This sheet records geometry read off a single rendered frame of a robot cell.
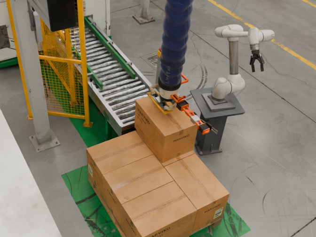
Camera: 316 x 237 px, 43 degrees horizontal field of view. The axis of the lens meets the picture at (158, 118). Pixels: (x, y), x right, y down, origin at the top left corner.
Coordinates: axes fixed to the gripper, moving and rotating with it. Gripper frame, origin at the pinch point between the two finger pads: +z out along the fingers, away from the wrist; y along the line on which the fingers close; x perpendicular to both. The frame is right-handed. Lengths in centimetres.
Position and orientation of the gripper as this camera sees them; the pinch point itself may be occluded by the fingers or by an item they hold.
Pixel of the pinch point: (257, 70)
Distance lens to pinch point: 408.3
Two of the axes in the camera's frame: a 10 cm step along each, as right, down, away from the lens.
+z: 1.6, 9.8, 1.3
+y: 4.1, 0.6, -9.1
